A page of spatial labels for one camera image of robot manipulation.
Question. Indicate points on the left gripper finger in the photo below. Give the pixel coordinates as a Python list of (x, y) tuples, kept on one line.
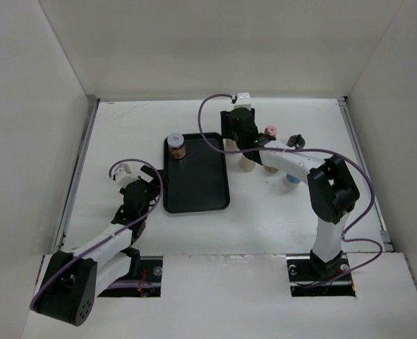
[(151, 172), (160, 179)]

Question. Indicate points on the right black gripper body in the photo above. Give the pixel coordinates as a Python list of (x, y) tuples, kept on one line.
[(239, 142)]

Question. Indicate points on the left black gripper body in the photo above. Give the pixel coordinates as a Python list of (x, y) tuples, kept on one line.
[(152, 192)]

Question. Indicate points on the red-label white-lid jar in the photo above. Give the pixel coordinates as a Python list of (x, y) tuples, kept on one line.
[(176, 146)]

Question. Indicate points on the yellow-cap spice bottle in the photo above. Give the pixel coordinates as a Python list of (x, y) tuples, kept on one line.
[(245, 164)]

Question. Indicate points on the clear-lid pepper grinder bottle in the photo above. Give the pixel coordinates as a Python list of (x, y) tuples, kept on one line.
[(232, 148)]

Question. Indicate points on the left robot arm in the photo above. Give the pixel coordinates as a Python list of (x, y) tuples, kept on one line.
[(109, 264)]

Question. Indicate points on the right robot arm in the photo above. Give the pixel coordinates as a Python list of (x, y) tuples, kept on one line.
[(332, 190)]

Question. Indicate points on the pink-cap spice bottle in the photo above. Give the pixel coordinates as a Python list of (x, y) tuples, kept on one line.
[(271, 131)]

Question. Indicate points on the black rectangular tray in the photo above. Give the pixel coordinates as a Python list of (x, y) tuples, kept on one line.
[(198, 182)]

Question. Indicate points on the black-knob grinder bottle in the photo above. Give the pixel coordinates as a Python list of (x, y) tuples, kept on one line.
[(296, 141)]

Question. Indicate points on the black-cap spice bottle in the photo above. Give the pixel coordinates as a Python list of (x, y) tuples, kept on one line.
[(271, 170)]

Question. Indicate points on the silver-lid blue-label jar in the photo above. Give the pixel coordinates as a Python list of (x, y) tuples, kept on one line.
[(291, 182)]

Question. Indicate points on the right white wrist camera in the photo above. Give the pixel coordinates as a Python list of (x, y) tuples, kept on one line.
[(242, 100)]

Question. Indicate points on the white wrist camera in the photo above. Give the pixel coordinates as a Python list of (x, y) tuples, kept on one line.
[(242, 100), (123, 176)]

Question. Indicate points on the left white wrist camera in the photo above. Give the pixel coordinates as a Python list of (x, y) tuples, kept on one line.
[(123, 176)]

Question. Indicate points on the left metal side rail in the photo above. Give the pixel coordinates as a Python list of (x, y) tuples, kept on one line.
[(61, 231)]

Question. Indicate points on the metal side rail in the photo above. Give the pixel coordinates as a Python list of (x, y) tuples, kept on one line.
[(376, 211), (61, 231)]

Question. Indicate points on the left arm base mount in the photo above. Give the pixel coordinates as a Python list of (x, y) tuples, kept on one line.
[(143, 280)]

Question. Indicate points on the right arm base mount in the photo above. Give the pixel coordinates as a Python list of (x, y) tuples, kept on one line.
[(308, 279)]

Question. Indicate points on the right metal side rail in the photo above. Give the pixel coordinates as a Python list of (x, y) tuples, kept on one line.
[(376, 211)]

